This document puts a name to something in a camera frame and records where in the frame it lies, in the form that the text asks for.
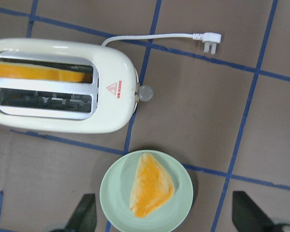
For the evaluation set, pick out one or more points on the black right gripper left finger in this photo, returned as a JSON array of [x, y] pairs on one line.
[[84, 217]]

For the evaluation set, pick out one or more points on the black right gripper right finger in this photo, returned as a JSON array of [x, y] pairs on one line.
[[247, 216]]

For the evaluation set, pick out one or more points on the white two-slot toaster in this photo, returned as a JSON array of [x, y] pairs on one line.
[[103, 102]]

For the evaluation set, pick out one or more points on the bread slice in toaster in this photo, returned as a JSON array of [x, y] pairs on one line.
[[36, 72]]

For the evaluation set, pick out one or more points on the light green plate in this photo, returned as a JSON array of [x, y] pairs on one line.
[[116, 188]]

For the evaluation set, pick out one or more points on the triangular toasted bread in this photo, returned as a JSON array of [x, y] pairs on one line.
[[152, 187]]

